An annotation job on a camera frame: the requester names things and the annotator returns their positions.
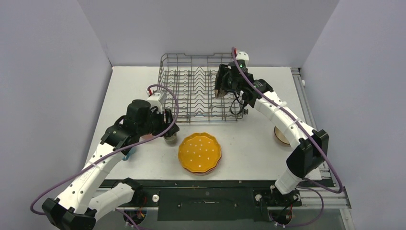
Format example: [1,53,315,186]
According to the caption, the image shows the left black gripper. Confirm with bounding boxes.
[137,107,179,137]

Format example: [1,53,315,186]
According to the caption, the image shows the dark patterned cream bowl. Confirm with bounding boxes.
[214,71,225,98]

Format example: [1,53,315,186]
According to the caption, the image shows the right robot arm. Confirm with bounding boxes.
[214,60,329,205]

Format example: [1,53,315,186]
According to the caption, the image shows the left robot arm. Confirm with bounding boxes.
[42,99,179,230]

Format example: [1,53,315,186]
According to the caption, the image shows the grey ceramic mug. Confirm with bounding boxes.
[163,133,178,145]

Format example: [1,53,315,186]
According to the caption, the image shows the pink cup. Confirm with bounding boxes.
[141,134,154,140]

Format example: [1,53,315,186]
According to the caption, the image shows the yellow polka dot plate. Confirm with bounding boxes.
[178,132,222,166]

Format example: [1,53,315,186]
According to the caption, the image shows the blue mug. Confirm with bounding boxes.
[122,147,136,161]

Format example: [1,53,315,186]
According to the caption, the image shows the pink plate under stack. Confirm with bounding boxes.
[182,161,220,175]

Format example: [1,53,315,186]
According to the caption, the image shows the brown speckled cream bowl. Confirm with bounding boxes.
[274,126,290,146]

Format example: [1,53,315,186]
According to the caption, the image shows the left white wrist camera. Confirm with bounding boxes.
[147,92,167,114]

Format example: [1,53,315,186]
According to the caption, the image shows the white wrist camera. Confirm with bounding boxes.
[236,50,249,62]
[147,92,167,114]

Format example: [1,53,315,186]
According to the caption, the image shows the grey wire dish rack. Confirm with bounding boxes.
[158,53,248,124]

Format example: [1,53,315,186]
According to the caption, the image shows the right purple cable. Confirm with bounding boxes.
[231,46,344,228]

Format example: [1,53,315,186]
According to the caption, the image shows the purple cable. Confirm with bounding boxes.
[231,46,344,228]
[30,84,180,217]

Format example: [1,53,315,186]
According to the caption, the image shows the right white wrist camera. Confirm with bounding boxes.
[236,50,249,62]

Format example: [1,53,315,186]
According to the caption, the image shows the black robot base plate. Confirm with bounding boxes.
[120,178,310,223]

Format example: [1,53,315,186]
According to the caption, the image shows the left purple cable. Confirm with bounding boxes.
[30,84,180,217]

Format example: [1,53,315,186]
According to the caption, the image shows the aluminium rail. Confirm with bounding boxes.
[291,68,351,209]

